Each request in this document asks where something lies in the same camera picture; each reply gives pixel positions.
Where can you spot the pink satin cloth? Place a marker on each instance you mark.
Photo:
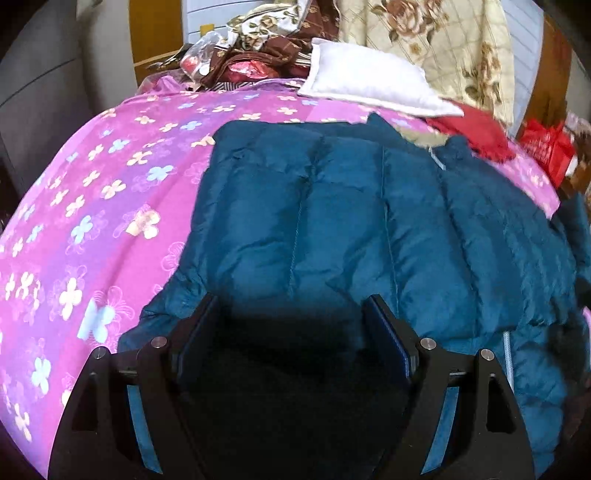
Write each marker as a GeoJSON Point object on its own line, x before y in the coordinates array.
{"type": "Point", "coordinates": [242, 71]}

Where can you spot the red cloth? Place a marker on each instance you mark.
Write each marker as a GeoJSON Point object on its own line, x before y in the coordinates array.
{"type": "Point", "coordinates": [480, 131]}

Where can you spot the white pillow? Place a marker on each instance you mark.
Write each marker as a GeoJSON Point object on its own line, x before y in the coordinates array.
{"type": "Point", "coordinates": [369, 78]}

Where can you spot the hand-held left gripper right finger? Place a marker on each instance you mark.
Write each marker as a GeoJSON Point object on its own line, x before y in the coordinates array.
{"type": "Point", "coordinates": [393, 342]}

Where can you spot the pink floral bedsheet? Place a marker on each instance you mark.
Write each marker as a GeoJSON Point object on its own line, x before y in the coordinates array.
{"type": "Point", "coordinates": [92, 184]}

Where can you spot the teal down jacket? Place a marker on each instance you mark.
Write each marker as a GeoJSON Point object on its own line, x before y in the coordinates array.
{"type": "Point", "coordinates": [323, 207]}

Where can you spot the brown floral blanket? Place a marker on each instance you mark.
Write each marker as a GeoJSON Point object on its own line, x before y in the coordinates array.
{"type": "Point", "coordinates": [286, 46]}

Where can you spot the clear plastic bag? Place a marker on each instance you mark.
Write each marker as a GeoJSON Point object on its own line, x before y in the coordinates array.
{"type": "Point", "coordinates": [203, 53]}

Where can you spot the red plastic bag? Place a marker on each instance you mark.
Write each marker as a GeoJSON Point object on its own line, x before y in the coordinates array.
{"type": "Point", "coordinates": [547, 147]}

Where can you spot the grey refrigerator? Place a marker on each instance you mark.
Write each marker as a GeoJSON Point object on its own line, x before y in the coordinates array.
{"type": "Point", "coordinates": [41, 83]}

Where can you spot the beige rose-print quilt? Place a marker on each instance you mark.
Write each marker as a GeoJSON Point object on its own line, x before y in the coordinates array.
{"type": "Point", "coordinates": [438, 46]}

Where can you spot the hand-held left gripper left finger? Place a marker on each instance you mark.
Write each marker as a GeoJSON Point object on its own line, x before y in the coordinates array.
{"type": "Point", "coordinates": [199, 342]}

